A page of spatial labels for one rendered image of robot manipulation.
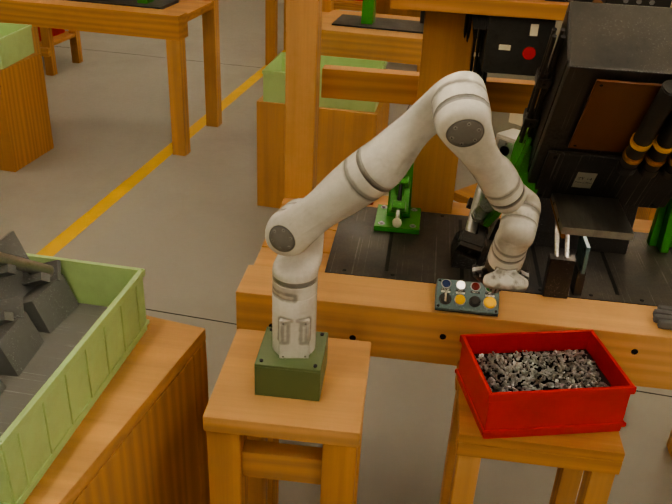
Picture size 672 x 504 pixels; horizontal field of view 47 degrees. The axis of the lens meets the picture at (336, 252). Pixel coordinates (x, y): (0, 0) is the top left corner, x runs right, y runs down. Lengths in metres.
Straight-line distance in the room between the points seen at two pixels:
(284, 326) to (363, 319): 0.35
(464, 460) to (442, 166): 0.96
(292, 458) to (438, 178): 1.05
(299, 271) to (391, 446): 1.40
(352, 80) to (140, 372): 1.08
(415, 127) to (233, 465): 0.81
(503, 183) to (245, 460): 0.79
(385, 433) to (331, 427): 1.29
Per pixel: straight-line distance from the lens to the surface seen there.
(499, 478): 2.76
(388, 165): 1.31
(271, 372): 1.60
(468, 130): 1.22
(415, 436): 2.85
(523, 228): 1.45
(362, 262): 2.02
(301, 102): 2.30
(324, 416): 1.59
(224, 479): 1.71
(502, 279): 1.60
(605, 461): 1.74
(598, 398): 1.69
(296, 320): 1.55
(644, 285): 2.14
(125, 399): 1.76
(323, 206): 1.38
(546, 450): 1.70
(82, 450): 1.65
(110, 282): 1.93
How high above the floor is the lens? 1.89
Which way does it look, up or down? 29 degrees down
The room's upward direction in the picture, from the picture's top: 3 degrees clockwise
